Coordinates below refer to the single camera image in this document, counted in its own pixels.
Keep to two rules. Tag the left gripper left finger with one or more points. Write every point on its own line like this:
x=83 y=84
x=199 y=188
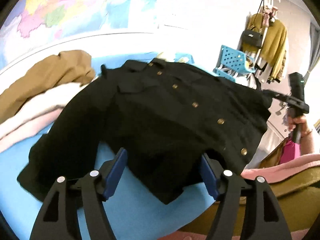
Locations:
x=58 y=217

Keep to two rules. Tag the cream white folded garment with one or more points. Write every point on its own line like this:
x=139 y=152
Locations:
x=37 y=113

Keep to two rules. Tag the magenta garment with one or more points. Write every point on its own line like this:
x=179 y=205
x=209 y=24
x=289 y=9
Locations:
x=291 y=151

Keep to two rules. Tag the person's right hand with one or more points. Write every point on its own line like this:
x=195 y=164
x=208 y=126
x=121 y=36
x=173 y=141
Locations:
x=299 y=121

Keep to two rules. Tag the pink sweater right forearm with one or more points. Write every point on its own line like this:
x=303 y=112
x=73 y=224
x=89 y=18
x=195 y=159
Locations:
x=309 y=142

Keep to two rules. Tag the brown folded garment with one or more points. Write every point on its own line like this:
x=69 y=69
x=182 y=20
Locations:
x=55 y=70

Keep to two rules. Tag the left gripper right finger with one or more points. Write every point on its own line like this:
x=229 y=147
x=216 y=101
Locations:
x=263 y=218

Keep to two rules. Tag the blue perforated plastic basket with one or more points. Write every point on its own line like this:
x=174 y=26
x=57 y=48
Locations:
x=234 y=65

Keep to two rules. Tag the black jacket gold buttons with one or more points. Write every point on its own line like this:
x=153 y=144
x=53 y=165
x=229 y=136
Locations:
x=165 y=115

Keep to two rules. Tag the black hanging handbag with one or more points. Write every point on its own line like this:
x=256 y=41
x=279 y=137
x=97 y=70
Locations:
x=253 y=38

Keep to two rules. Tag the grey curtain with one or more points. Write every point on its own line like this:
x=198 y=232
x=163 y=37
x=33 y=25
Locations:
x=314 y=50

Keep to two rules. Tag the mustard yellow hanging sweater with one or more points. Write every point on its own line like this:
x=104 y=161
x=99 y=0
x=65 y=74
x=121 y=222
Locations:
x=274 y=45

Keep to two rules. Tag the pink sweater left forearm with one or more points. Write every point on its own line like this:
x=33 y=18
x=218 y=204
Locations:
x=283 y=171

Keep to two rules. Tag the colourful wall map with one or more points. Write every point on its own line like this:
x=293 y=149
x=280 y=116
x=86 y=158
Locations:
x=33 y=24

